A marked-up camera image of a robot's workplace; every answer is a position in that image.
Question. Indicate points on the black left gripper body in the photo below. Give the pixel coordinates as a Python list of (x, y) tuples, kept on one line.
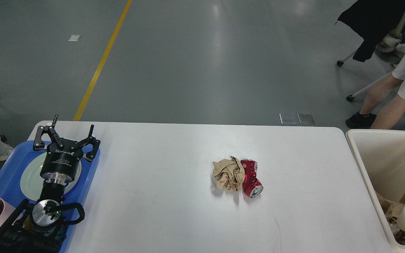
[(60, 167)]

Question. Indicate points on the light green plate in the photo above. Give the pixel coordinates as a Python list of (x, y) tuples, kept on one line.
[(31, 183)]

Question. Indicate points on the dark green mug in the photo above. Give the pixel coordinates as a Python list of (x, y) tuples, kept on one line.
[(27, 223)]

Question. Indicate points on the brown napkin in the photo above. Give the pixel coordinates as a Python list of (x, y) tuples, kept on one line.
[(230, 174)]

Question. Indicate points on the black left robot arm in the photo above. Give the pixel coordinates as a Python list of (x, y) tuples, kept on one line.
[(46, 214)]

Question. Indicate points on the blue plastic tray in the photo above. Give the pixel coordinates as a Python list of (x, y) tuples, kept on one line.
[(12, 170)]

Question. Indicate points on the beige plastic bin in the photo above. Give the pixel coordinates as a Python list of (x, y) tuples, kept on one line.
[(380, 155)]

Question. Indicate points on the person in white shirt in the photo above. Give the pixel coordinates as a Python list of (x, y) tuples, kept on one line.
[(384, 105)]

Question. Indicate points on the metal floor plate right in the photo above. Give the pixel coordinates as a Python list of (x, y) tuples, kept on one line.
[(305, 119)]

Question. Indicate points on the metal floor plate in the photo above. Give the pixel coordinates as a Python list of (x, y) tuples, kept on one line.
[(288, 118), (305, 119)]

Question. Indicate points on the crushed red soda can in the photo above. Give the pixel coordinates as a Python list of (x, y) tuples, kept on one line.
[(252, 187)]

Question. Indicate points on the metal floor plate left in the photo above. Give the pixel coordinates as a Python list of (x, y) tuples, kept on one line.
[(288, 118)]

